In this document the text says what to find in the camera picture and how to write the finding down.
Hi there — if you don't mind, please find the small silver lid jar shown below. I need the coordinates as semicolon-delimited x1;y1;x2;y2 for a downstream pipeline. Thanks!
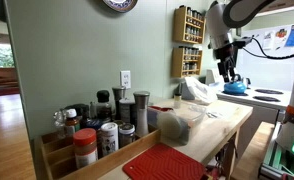
118;123;136;149

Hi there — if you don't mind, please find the white round plastic lid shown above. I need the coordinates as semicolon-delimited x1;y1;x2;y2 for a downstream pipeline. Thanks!
158;111;185;141

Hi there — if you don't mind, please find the dark jar black lid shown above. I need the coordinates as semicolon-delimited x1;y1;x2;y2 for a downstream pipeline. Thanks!
66;103;91;128

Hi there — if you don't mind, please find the clear plastic case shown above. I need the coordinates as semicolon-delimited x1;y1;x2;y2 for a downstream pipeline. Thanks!
147;100;208;146

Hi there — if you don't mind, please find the blue fridge flyer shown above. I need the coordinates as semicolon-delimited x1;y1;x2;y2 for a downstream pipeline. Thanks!
284;23;294;48

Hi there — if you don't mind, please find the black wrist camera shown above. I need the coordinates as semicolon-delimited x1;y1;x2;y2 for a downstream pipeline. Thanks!
232;36;254;48

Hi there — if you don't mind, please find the white fridge paper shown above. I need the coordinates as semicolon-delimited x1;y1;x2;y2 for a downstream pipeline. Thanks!
262;30;275;51

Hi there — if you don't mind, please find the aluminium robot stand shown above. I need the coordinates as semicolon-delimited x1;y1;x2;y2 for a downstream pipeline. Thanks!
258;123;294;180

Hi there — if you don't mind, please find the black stove burner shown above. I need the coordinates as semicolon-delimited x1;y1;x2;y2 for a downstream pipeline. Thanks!
254;88;285;95
252;95;281;103
221;90;250;97

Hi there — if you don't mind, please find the white spice shaker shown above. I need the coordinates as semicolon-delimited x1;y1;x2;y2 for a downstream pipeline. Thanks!
100;121;120;157

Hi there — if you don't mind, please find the small clear spice jar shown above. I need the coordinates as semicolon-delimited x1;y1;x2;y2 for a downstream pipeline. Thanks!
173;93;182;109

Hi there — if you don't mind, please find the wooden spice rack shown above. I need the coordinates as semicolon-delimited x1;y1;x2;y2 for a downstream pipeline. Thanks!
172;5;207;45
171;46;204;79

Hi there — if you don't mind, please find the steel top dark grinder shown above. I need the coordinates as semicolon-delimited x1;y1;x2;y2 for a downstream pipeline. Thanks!
111;86;127;121

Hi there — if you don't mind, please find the grey round tin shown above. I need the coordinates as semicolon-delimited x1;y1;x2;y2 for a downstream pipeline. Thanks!
118;97;136;125

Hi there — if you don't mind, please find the brown sofa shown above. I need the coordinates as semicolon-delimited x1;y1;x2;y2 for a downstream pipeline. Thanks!
0;67;20;90

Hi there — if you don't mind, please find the red plastic cup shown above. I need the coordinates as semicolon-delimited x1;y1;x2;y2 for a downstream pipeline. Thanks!
149;105;174;112

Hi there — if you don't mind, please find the white wall outlet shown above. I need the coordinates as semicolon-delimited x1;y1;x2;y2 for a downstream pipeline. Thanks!
119;70;132;90

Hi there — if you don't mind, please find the blue kettle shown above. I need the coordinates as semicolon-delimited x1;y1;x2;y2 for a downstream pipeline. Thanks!
222;73;248;95

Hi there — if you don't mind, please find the white cap orange label bottle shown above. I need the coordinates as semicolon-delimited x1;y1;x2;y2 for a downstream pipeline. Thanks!
64;108;81;138

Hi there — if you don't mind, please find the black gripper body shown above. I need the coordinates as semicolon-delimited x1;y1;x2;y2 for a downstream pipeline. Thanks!
214;45;239;72

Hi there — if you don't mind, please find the steel top white grinder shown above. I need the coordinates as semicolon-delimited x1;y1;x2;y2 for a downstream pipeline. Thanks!
133;90;151;138

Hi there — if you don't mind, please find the red lid spice jar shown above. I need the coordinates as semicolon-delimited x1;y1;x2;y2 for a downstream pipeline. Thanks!
72;127;99;170

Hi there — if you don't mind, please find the white refrigerator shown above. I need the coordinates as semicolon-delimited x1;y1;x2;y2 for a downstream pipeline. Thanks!
236;22;294;92

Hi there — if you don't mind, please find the white stove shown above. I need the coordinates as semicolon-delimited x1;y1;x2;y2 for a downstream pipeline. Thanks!
205;68;292;158

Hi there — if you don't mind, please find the wooden spice tray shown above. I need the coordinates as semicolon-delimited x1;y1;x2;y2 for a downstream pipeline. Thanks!
33;128;162;180

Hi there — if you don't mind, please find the orange white fridge flyer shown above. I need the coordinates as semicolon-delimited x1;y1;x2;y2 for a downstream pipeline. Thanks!
274;28;289;51

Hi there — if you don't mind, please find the clear glass bottle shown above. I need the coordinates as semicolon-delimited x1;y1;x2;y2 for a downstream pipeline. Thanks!
52;109;68;139

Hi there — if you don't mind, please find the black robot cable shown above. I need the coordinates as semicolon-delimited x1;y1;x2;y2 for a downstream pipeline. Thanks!
241;36;294;61

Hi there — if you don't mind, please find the red silicone mat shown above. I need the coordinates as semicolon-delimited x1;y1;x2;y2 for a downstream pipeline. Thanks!
121;142;208;180

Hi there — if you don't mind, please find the black cap glass bottle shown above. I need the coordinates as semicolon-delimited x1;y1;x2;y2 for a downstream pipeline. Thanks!
95;89;114;123

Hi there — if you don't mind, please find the decorative wall plate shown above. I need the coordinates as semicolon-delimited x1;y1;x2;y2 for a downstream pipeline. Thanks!
101;0;139;14

